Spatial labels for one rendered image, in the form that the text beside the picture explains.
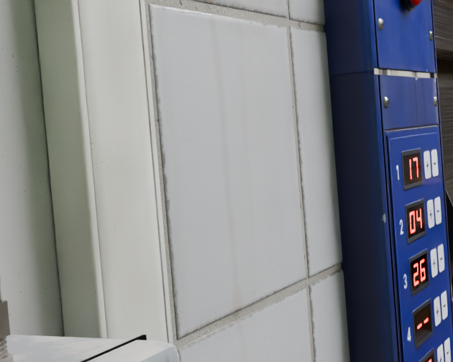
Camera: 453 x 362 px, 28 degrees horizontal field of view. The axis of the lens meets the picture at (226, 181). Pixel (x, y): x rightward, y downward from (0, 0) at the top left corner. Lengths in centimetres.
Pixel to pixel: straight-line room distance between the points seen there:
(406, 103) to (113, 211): 34
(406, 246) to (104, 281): 33
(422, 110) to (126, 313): 38
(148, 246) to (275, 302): 16
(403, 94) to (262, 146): 17
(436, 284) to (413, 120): 13
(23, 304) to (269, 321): 20
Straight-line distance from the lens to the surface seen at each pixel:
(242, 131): 46
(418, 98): 66
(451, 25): 93
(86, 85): 32
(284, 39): 52
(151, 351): 26
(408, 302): 62
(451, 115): 95
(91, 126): 32
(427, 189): 67
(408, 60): 65
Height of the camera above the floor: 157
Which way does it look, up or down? 3 degrees down
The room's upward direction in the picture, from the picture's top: 5 degrees counter-clockwise
